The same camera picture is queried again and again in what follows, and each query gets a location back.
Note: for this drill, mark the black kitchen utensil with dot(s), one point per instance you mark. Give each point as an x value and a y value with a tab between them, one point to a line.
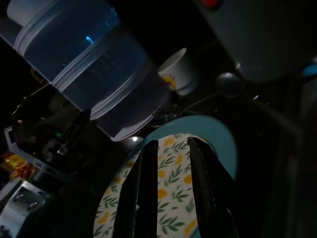
229	83

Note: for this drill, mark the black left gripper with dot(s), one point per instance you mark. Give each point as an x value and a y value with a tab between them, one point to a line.
47	129

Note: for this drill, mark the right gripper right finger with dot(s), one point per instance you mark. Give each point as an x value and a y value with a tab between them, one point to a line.
210	193

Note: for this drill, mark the clear blue water jug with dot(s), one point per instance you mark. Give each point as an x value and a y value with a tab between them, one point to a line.
81	57

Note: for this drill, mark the floral plate teal rim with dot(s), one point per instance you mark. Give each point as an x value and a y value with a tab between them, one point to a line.
173	173

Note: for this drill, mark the grey appliance red button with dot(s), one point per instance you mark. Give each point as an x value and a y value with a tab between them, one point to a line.
260	37

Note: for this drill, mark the red yellow snack packet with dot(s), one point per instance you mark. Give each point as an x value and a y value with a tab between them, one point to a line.
15	166

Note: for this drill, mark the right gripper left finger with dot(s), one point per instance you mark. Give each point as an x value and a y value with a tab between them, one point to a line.
141	198

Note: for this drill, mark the white floral cup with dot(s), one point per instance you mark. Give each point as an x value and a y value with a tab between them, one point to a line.
178	67

